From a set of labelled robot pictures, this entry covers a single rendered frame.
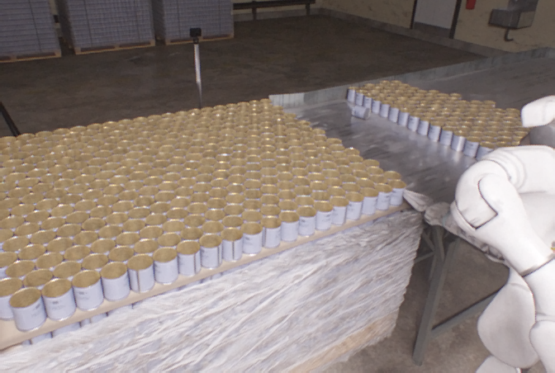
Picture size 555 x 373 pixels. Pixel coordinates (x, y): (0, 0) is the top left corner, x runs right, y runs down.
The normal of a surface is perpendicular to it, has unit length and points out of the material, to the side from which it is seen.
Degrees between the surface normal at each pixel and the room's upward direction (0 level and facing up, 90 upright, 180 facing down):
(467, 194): 76
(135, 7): 89
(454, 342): 0
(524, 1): 90
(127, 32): 88
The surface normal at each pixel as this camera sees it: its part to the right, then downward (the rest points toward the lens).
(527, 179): -0.67, 0.31
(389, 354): 0.02, -0.87
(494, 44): -0.85, 0.24
